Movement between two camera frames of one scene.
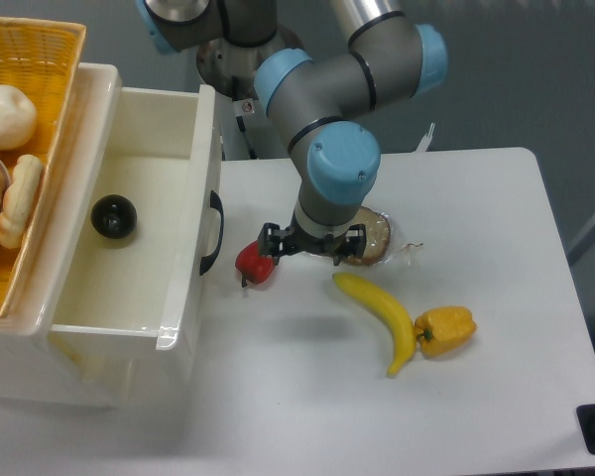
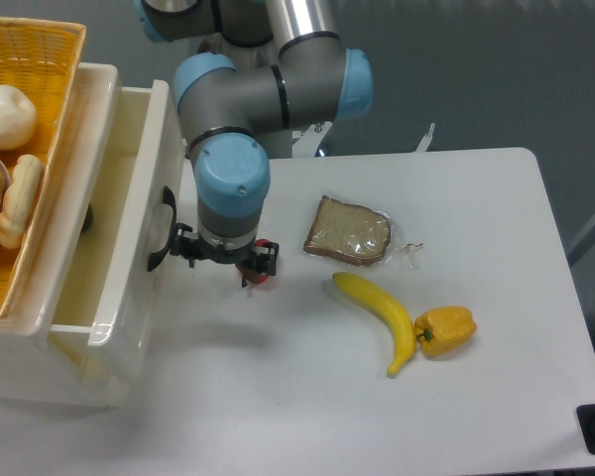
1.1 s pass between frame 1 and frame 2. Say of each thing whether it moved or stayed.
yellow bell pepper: stayed
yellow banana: stayed
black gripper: moved
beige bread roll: stayed
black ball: moved
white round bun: stayed
